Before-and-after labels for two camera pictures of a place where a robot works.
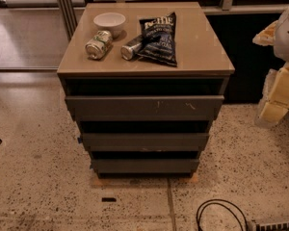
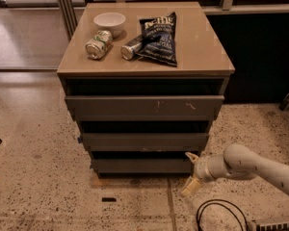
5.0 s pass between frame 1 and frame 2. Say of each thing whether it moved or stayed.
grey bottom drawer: stayed
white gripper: moved
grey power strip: stayed
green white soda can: stayed
